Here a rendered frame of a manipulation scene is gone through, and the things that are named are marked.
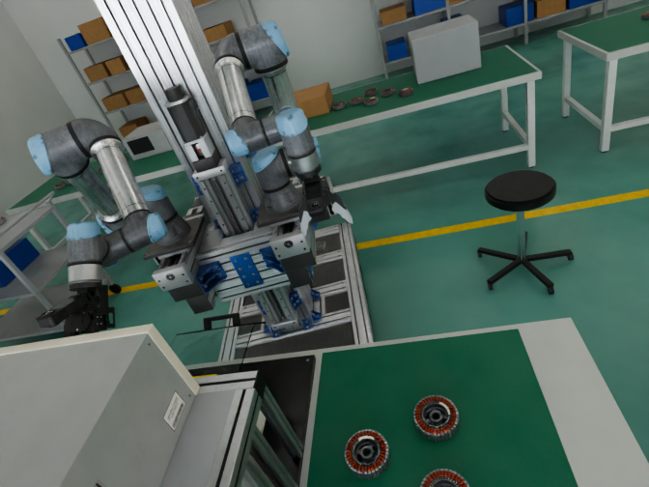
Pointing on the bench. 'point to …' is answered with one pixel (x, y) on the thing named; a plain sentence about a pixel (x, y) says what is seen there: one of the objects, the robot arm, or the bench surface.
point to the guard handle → (221, 319)
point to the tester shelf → (217, 432)
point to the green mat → (358, 406)
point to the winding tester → (92, 410)
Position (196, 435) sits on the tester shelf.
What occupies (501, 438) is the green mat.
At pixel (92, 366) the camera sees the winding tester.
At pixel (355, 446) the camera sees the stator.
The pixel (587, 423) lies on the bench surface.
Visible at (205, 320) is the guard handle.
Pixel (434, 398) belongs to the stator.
